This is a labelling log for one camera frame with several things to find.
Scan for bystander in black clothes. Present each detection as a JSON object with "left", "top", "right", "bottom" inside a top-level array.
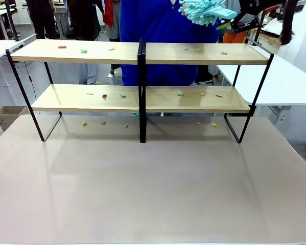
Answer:
[{"left": 26, "top": 0, "right": 58, "bottom": 40}]

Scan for bystander in dark jacket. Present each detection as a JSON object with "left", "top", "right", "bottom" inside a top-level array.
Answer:
[{"left": 66, "top": 0, "right": 102, "bottom": 85}]

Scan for grey background table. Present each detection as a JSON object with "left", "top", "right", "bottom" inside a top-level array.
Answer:
[{"left": 52, "top": 5, "right": 72, "bottom": 39}]

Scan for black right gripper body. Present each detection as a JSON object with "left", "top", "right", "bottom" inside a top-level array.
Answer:
[{"left": 239, "top": 0, "right": 288, "bottom": 16}]

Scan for cardboard box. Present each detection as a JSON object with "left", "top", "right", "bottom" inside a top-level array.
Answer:
[{"left": 0, "top": 106, "right": 30, "bottom": 132}]

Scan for person in blue sweater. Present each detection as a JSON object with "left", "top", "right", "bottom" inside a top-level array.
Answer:
[{"left": 120, "top": 0, "right": 221, "bottom": 86}]

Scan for red jacket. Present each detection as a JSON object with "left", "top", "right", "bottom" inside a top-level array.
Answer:
[{"left": 102, "top": 0, "right": 114, "bottom": 28}]

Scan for black hanging cable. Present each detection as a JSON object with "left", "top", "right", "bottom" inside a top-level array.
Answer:
[{"left": 24, "top": 62, "right": 38, "bottom": 101}]

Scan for large teal microfiber duster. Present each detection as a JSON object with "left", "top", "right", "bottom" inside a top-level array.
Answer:
[{"left": 178, "top": 0, "right": 237, "bottom": 26}]

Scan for wooden shelf unit black frame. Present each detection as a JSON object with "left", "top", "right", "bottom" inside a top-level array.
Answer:
[
  {"left": 138, "top": 37, "right": 274, "bottom": 144},
  {"left": 6, "top": 38, "right": 143, "bottom": 143}
]

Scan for orange trousers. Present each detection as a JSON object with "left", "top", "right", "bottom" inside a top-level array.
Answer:
[{"left": 223, "top": 30, "right": 246, "bottom": 44}]

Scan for large white table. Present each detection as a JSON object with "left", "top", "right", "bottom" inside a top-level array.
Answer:
[{"left": 215, "top": 45, "right": 306, "bottom": 126}]

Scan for white side table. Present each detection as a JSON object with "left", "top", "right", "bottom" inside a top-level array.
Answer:
[{"left": 0, "top": 33, "right": 38, "bottom": 89}]

